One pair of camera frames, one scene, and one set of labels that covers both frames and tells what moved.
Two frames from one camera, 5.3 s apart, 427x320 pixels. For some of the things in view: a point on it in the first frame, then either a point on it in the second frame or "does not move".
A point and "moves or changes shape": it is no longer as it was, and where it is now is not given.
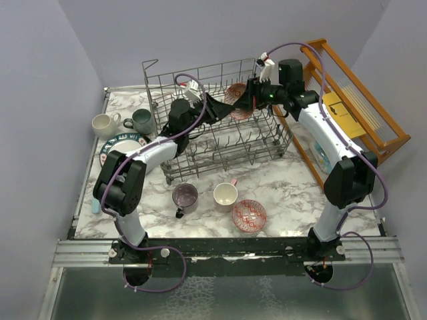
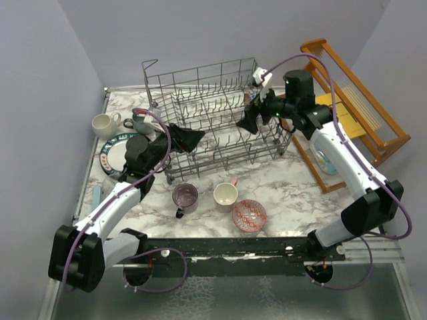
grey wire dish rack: x=201 y=111 does not move
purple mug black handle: x=185 y=197 does not move
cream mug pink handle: x=225 y=195 does not move
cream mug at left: x=105 y=127 does not move
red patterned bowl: x=231 y=94 moves or changes shape
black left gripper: x=215 y=110 -> x=184 y=140
